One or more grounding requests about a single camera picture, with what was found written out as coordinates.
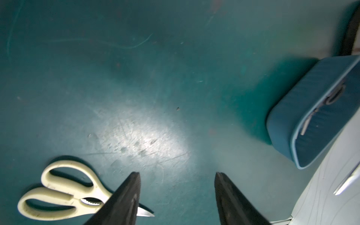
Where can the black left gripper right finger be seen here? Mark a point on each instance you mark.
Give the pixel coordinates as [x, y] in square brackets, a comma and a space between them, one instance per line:
[233, 207]

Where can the blue plastic storage box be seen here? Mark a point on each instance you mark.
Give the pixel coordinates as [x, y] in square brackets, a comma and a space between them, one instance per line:
[311, 115]

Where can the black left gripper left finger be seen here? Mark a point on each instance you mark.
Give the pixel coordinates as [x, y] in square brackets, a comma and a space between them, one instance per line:
[122, 207]

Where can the dark oval stand base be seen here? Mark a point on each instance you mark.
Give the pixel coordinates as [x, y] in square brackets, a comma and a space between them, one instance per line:
[350, 44]

